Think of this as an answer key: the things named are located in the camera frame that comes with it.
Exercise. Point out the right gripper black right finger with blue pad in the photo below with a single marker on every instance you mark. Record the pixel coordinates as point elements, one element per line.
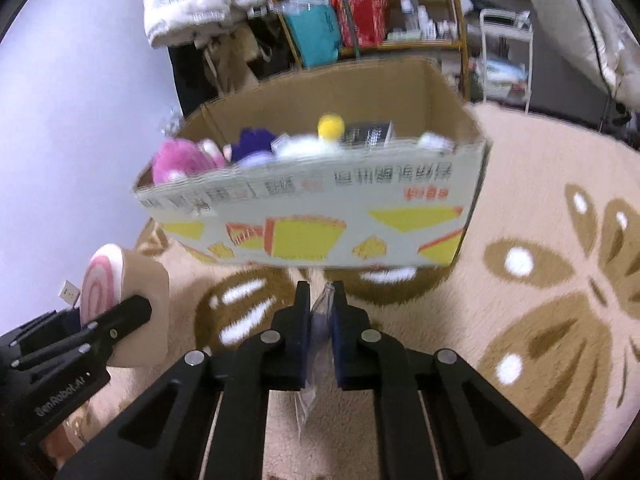
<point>435,416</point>

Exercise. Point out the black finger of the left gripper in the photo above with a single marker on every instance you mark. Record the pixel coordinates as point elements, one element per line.
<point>104,332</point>

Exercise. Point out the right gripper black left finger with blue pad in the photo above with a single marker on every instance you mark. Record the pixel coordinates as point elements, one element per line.
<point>205,418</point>

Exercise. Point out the pink swirl roll cake plush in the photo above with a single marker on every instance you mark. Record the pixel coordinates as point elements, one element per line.
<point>133,290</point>

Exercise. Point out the purple sponge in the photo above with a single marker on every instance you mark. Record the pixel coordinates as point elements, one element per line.
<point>320,367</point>

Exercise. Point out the black Face tissue pack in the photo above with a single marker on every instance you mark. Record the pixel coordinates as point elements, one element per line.
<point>370,134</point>

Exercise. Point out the beige floral carpet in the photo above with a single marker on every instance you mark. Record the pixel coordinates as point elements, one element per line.
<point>542,297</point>

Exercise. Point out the pink plush toy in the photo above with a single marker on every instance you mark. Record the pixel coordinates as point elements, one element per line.
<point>178,159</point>

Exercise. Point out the white and navy plush doll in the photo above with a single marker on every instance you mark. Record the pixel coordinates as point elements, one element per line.
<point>259,147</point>

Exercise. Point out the printed cardboard box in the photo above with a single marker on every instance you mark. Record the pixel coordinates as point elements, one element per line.
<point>405,204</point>

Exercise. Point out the yellow plush toy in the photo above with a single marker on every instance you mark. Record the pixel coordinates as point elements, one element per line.
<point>331,127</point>

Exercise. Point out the beige trench coat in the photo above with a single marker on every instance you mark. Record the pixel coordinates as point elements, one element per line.
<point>228,60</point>

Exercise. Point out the teal bag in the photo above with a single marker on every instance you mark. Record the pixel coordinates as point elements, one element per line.
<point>315,29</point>

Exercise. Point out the white rolling cart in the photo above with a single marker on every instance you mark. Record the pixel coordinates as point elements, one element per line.
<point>501,79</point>

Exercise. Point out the wooden bookshelf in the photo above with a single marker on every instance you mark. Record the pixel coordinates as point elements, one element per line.
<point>428,27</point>

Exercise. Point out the red gift bag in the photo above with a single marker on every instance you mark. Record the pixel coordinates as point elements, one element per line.
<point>369,18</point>

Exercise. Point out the green pole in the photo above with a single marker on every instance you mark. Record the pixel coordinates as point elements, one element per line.
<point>352,29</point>

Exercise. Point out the cream duvet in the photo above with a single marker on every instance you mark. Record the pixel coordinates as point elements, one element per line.
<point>594,37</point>

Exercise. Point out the white wall socket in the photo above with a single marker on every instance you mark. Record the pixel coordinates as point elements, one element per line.
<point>69,293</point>

